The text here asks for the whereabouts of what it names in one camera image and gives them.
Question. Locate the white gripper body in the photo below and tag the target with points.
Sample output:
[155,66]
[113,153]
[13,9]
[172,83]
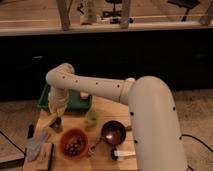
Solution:
[57,101]

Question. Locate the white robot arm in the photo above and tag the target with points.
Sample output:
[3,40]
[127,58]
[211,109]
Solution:
[154,120]

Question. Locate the small metal cup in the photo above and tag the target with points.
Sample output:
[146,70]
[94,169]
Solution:
[57,125]

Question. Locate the green plastic cup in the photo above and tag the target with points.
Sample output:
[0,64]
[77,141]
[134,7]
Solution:
[91,117]

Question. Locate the green plastic tray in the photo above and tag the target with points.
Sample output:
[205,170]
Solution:
[75,103]

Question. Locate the orange fruit toy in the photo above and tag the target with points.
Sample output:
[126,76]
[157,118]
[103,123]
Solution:
[84,95]

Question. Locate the orange bowl with contents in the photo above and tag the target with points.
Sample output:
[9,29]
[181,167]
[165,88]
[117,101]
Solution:
[74,144]

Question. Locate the grey folded cloth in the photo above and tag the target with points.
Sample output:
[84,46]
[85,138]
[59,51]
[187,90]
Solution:
[34,146]

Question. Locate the dark brown bowl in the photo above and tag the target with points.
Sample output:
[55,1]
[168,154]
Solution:
[113,132]

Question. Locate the green cucumber toy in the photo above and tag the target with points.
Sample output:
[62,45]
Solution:
[128,128]

